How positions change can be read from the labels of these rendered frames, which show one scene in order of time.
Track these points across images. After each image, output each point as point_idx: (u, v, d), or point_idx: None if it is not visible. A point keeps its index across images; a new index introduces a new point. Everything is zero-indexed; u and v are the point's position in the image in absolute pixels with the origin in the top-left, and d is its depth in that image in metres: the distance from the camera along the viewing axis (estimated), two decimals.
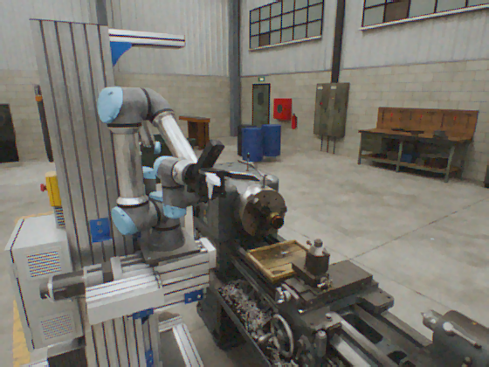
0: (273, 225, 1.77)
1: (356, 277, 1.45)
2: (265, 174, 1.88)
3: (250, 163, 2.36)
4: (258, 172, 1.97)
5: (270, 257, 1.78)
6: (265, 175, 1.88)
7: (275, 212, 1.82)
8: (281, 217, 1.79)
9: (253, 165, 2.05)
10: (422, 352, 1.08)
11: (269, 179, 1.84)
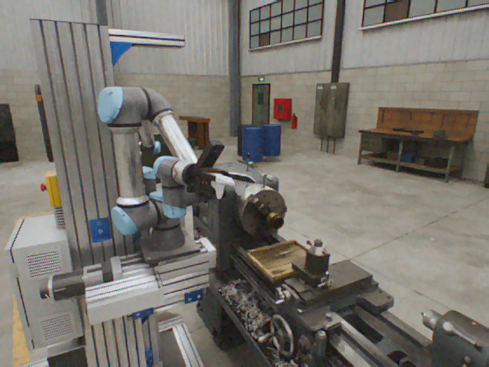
0: (273, 225, 1.77)
1: (356, 277, 1.45)
2: (265, 174, 1.88)
3: (250, 163, 2.36)
4: (258, 172, 1.97)
5: (270, 257, 1.78)
6: (265, 175, 1.88)
7: (275, 212, 1.82)
8: (281, 217, 1.79)
9: (253, 165, 2.05)
10: (422, 352, 1.08)
11: (269, 179, 1.84)
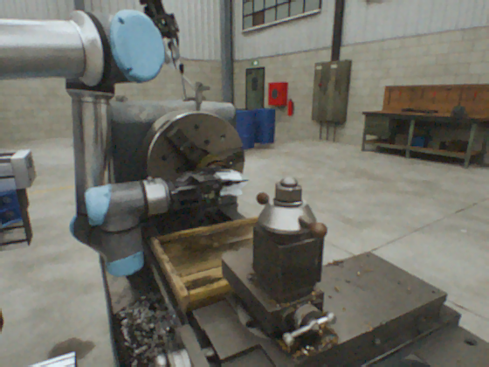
0: None
1: (403, 301, 0.50)
2: (200, 83, 0.93)
3: (196, 96, 1.41)
4: (189, 86, 1.02)
5: (201, 249, 0.84)
6: (200, 84, 0.94)
7: (215, 156, 0.87)
8: (225, 164, 0.84)
9: (187, 79, 1.10)
10: None
11: (203, 89, 0.89)
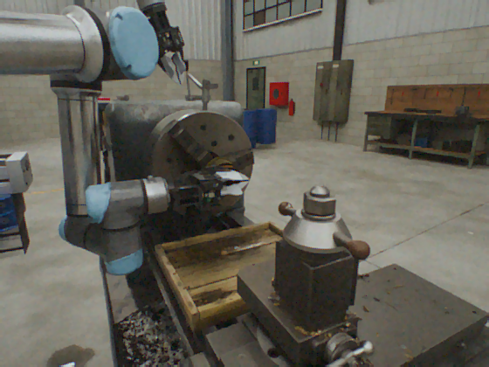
0: None
1: (443, 322, 0.45)
2: (207, 80, 0.88)
3: (201, 95, 1.36)
4: (196, 85, 0.97)
5: (209, 258, 0.78)
6: (207, 81, 0.88)
7: (223, 159, 0.82)
8: (235, 167, 0.79)
9: (193, 77, 1.05)
10: None
11: (210, 87, 0.84)
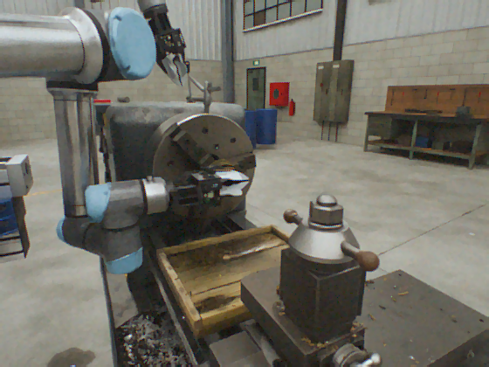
0: None
1: (450, 332, 0.44)
2: (209, 83, 0.87)
3: (202, 97, 1.35)
4: (197, 86, 0.96)
5: (210, 262, 0.77)
6: (209, 84, 0.87)
7: (223, 162, 0.82)
8: (236, 169, 0.78)
9: (194, 79, 1.04)
10: None
11: (212, 90, 0.83)
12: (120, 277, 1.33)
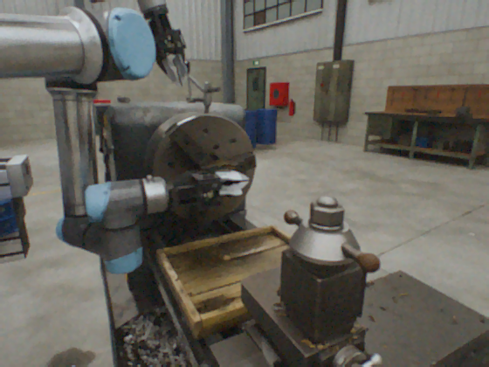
0: None
1: (451, 333, 0.44)
2: (209, 83, 0.87)
3: (202, 97, 1.35)
4: (197, 87, 0.96)
5: (210, 263, 0.77)
6: (209, 85, 0.87)
7: (223, 162, 0.82)
8: (235, 168, 0.78)
9: (194, 79, 1.04)
10: None
11: (212, 91, 0.83)
12: (120, 277, 1.33)
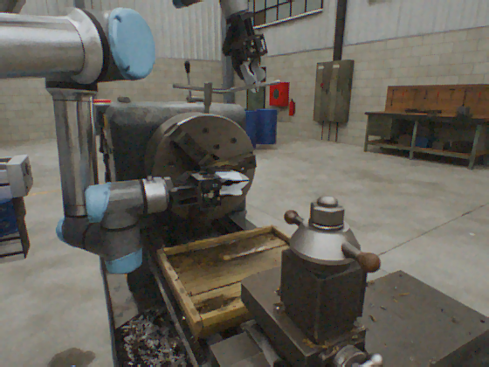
0: None
1: (451, 333, 0.44)
2: (204, 83, 0.88)
3: (202, 97, 1.35)
4: (235, 90, 0.93)
5: (211, 263, 0.77)
6: (204, 84, 0.88)
7: (223, 162, 0.82)
8: (235, 168, 0.78)
9: (265, 83, 0.95)
10: None
11: (186, 88, 0.86)
12: (120, 277, 1.33)
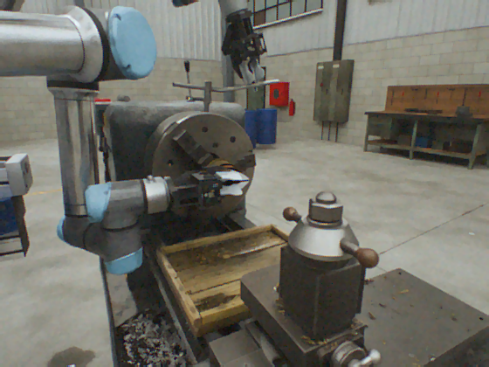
0: None
1: (450, 329, 0.44)
2: (204, 81, 0.88)
3: (202, 96, 1.35)
4: (235, 89, 0.93)
5: (210, 261, 0.77)
6: (204, 83, 0.88)
7: (223, 160, 0.82)
8: (235, 167, 0.78)
9: (265, 82, 0.96)
10: None
11: (186, 87, 0.86)
12: (120, 276, 1.33)
